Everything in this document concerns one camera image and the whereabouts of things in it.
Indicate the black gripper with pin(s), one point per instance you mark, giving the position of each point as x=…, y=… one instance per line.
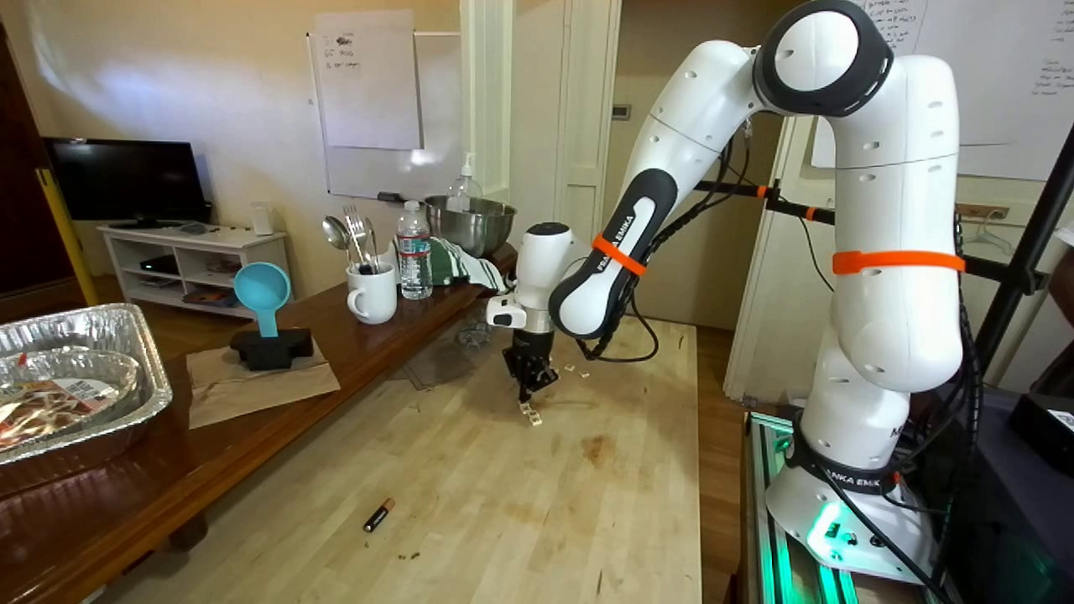
x=529, y=346

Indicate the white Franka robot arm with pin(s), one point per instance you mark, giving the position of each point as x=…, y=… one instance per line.
x=896, y=337

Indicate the white letter tile S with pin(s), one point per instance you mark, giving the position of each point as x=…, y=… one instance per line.
x=535, y=421

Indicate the clear glass cup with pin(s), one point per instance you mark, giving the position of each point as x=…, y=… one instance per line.
x=475, y=328

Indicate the green striped white towel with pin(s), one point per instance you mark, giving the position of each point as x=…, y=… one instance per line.
x=465, y=267

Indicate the stainless steel bowl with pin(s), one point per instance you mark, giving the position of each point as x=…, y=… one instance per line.
x=475, y=224

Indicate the clear water bottle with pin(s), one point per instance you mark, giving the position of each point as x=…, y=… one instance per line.
x=413, y=255

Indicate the white ceramic mug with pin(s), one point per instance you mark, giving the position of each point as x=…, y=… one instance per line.
x=373, y=299

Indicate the clear pump dispenser bottle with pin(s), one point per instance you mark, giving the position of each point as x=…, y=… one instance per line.
x=463, y=191

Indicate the small black marker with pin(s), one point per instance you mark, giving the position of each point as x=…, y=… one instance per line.
x=378, y=517

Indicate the metal spoon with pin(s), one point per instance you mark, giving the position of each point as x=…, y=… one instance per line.
x=361, y=235

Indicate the white counter cabinet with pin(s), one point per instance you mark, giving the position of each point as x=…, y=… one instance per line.
x=774, y=323

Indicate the white door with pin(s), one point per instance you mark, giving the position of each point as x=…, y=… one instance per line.
x=560, y=134

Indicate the metal ladle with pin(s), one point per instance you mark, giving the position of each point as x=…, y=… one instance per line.
x=338, y=231

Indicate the black stand block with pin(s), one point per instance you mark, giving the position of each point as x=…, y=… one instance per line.
x=269, y=350

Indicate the brown paper sheet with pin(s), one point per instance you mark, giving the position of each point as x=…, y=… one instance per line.
x=257, y=391

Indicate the whiteboard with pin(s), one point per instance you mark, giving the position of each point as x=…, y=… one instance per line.
x=442, y=111

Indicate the black boom pole orange clamps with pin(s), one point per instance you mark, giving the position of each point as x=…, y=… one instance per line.
x=785, y=206

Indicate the white paper sheet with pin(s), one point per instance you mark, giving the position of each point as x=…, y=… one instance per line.
x=369, y=79

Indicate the white television stand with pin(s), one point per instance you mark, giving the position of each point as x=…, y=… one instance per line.
x=202, y=268

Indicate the aluminium foil tray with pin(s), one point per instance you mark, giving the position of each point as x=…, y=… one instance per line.
x=135, y=369

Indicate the dark wooden table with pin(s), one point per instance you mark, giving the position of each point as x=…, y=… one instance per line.
x=112, y=504

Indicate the black television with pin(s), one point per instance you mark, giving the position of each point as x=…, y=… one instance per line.
x=129, y=180

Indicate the yellow stick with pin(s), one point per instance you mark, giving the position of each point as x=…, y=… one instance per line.
x=62, y=229

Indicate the black box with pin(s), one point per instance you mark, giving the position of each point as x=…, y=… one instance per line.
x=1044, y=431

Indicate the black tripod pole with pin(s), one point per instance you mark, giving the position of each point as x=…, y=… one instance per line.
x=1044, y=214

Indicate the dark wooden cabinet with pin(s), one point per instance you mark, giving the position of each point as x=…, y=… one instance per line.
x=23, y=169

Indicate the handwritten white sheet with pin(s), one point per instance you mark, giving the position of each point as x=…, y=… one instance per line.
x=1034, y=87

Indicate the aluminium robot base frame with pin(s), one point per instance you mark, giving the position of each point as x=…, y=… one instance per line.
x=764, y=523

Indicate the wall light switch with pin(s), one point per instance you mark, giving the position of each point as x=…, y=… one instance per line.
x=621, y=111

